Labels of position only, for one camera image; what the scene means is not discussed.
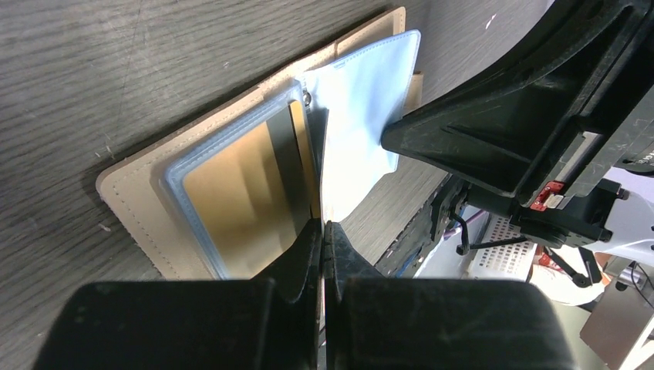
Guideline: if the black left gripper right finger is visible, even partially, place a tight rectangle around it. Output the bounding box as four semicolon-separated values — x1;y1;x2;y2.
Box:
323;222;575;369

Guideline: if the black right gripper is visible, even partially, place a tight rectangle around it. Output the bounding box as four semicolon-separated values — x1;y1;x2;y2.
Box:
381;1;653;207

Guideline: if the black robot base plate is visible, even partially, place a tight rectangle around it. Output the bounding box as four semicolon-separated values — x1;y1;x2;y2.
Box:
375;175;464;278

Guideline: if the beige leather card holder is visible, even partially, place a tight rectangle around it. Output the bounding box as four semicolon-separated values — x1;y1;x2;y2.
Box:
96;7;422;280

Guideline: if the gold card black stripe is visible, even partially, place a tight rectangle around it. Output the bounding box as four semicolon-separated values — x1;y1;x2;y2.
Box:
182;100;317;279

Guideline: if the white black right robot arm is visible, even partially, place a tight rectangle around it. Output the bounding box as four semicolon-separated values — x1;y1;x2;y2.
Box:
381;1;653;262

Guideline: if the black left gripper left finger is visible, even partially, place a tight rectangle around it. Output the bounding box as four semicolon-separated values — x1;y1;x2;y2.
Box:
34;219;322;369

